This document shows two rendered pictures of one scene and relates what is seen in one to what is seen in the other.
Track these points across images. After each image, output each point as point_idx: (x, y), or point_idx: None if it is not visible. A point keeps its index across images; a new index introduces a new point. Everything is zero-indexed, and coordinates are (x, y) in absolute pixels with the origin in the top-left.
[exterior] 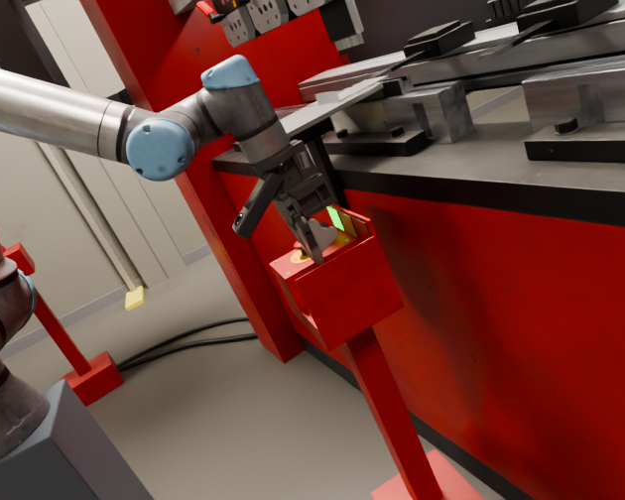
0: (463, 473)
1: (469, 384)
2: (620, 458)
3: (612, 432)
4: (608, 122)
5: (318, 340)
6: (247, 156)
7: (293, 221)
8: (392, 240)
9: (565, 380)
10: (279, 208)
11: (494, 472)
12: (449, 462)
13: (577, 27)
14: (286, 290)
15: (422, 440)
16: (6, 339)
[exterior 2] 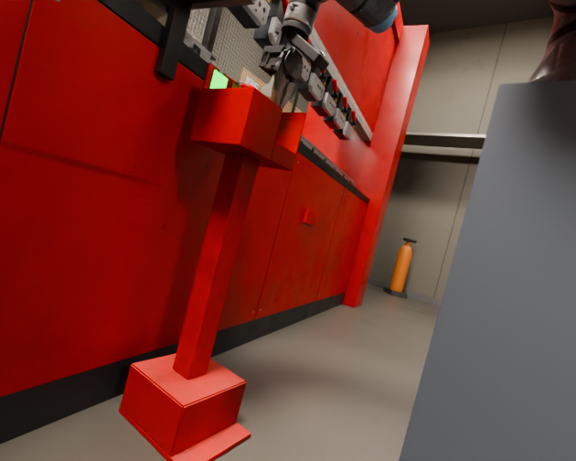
0: (113, 401)
1: (190, 251)
2: (251, 248)
3: (254, 234)
4: None
5: (282, 165)
6: (313, 23)
7: (299, 77)
8: None
9: (250, 213)
10: (292, 61)
11: (156, 352)
12: (93, 409)
13: None
14: (267, 119)
15: (37, 432)
16: (549, 0)
